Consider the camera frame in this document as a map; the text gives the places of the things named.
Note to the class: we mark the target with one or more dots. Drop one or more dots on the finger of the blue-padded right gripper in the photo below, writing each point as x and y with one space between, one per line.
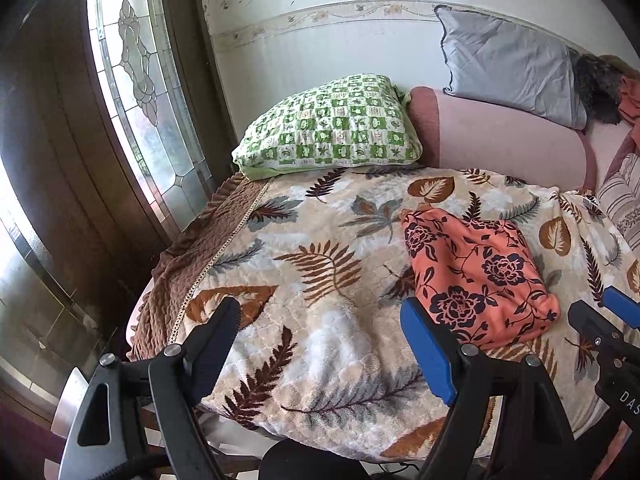
620 304

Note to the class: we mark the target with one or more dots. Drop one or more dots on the pink bolster cushion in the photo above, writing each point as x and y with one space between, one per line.
461 134

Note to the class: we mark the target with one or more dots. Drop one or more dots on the black fluffy cushion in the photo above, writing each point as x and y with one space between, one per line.
597 83

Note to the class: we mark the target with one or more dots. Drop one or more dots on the orange-red crumpled cloth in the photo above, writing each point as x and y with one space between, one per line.
629 107

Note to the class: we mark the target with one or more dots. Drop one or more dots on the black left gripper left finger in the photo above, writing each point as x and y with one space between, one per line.
136 417

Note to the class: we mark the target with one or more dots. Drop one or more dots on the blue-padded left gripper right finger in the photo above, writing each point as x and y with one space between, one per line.
505 419

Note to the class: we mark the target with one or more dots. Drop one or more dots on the pink bolster at right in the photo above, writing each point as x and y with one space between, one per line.
607 146

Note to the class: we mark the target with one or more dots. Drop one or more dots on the brown quilted bedspread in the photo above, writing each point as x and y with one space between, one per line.
155 315

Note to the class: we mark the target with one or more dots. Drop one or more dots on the leaf-pattern beige blanket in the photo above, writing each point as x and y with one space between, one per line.
319 265

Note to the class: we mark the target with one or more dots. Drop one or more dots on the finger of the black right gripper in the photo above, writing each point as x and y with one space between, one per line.
603 336

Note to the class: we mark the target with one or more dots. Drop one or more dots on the grey pillow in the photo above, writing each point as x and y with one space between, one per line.
500 62

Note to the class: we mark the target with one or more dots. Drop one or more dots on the orange floral garment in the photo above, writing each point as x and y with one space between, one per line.
477 278

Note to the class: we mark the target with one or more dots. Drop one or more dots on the green checkered pillow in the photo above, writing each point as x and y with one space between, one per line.
354 121

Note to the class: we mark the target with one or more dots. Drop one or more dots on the stained glass window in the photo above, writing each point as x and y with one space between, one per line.
139 80

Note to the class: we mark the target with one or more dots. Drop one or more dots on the striped floral pillow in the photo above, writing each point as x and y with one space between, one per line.
619 198

